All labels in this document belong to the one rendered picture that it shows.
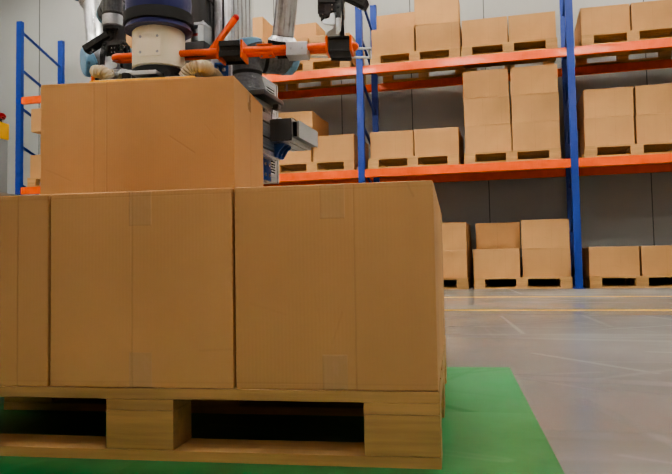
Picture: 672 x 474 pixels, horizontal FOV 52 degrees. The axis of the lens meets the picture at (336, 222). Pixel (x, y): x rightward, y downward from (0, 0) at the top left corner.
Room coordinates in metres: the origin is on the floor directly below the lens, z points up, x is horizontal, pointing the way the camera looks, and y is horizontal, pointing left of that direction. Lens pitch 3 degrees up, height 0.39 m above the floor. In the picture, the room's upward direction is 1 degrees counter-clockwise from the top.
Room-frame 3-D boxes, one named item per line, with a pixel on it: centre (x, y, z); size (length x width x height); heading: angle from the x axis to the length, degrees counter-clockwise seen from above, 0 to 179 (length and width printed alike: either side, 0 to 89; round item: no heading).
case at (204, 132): (2.25, 0.57, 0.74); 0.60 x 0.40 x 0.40; 84
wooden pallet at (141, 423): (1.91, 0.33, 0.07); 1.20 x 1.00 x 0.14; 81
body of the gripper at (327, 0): (2.20, 0.00, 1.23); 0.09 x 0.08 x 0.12; 83
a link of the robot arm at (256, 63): (2.70, 0.33, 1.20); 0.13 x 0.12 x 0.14; 112
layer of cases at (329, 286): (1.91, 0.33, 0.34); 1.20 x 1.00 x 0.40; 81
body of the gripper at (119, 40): (2.55, 0.81, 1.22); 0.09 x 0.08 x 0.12; 84
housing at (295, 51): (2.20, 0.11, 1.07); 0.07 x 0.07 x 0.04; 83
